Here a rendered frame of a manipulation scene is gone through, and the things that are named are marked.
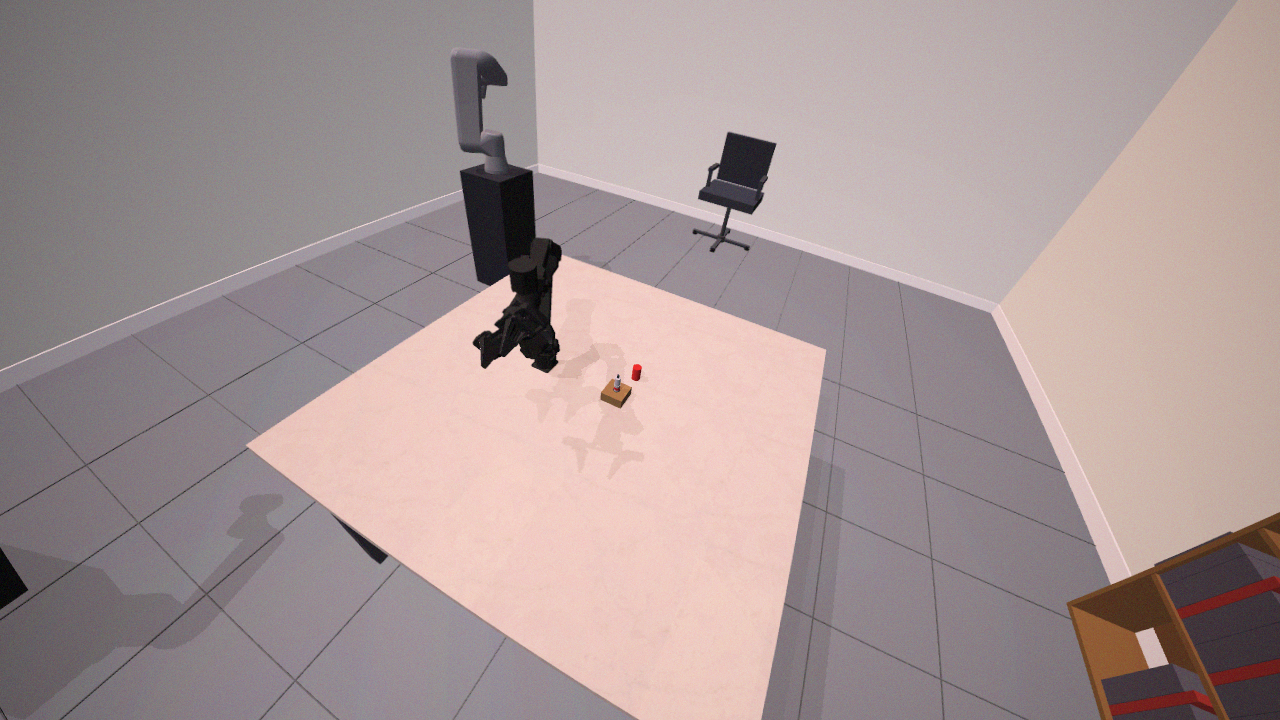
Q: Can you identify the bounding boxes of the tan square block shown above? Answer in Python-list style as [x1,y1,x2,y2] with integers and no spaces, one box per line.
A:
[600,379,632,409]

